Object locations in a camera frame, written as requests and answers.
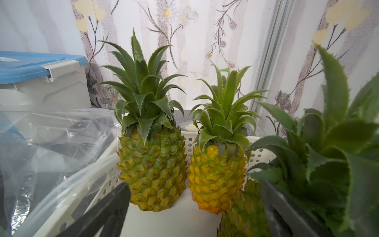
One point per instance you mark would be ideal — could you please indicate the white perforated plastic basket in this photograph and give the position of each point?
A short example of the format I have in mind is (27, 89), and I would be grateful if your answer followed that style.
(183, 219)

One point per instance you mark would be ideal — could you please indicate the yellow pineapple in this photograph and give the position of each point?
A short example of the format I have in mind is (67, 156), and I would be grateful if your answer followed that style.
(152, 157)
(217, 164)

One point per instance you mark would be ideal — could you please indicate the blue lid storage box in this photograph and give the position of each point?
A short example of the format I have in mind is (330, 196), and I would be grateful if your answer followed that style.
(34, 79)

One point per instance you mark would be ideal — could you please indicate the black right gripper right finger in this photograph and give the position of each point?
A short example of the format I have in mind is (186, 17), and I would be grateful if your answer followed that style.
(287, 219)

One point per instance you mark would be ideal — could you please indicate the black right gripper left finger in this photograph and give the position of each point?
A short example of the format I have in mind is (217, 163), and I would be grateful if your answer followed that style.
(106, 217)

